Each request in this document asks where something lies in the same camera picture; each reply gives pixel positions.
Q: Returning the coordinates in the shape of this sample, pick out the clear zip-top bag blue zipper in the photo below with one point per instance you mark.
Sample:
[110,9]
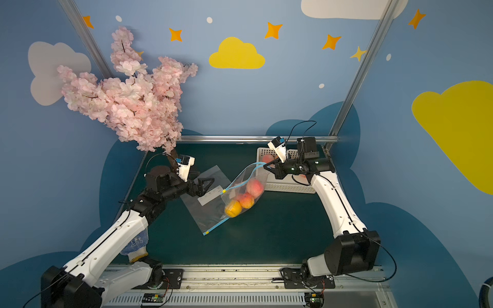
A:
[239,184]

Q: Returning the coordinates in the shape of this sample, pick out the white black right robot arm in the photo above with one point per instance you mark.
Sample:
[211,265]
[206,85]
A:
[354,248]

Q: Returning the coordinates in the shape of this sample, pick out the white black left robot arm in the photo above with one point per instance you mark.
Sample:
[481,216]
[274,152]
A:
[79,283]

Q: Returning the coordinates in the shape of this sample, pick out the pink peach with leaf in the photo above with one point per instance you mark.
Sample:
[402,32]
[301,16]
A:
[255,188]

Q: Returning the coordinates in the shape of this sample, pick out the aluminium frame post left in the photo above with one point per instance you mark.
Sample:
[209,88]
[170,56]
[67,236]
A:
[71,10]

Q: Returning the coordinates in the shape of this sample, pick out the pink blossom artificial tree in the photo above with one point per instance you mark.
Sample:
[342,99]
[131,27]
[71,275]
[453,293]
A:
[143,108]

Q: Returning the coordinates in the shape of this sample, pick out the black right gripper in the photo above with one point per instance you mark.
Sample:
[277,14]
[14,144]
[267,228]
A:
[280,167]

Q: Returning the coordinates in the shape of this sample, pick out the white blue dotted work glove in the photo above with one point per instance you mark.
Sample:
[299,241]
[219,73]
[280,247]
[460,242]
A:
[136,249]

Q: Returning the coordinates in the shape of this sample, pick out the aluminium frame rail back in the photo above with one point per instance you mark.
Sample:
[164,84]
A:
[246,139]

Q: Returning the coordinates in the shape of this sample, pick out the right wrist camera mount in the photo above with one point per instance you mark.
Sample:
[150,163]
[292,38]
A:
[278,144]

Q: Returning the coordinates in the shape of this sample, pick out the yellow red mango fruit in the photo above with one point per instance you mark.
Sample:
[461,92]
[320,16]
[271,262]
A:
[233,209]

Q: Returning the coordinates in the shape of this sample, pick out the pink peach large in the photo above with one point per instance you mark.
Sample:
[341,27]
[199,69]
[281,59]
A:
[246,200]

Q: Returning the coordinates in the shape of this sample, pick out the left green circuit board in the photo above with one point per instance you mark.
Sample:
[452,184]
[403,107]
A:
[153,299]

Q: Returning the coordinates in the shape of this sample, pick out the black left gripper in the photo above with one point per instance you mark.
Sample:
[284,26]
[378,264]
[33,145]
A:
[194,186]

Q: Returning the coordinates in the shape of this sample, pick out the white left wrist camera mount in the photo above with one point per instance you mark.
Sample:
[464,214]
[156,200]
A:
[184,164]

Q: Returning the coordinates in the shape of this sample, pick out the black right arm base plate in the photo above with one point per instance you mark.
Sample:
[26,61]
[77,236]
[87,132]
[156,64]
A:
[300,278]

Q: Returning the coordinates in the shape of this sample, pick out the aluminium frame post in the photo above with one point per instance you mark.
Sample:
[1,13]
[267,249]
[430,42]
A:
[374,46]
[71,10]

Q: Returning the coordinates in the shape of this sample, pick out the aluminium frame post right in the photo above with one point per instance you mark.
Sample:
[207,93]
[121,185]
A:
[374,46]

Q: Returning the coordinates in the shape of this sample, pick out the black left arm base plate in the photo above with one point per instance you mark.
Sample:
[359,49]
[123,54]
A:
[169,278]

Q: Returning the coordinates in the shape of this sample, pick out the pink peach back left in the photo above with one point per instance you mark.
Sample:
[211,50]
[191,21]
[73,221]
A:
[267,158]

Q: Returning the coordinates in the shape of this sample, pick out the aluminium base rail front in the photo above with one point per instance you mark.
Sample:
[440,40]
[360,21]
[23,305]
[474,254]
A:
[256,285]

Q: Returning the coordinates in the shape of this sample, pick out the white perforated plastic basket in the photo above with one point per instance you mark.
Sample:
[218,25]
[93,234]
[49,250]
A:
[287,184]

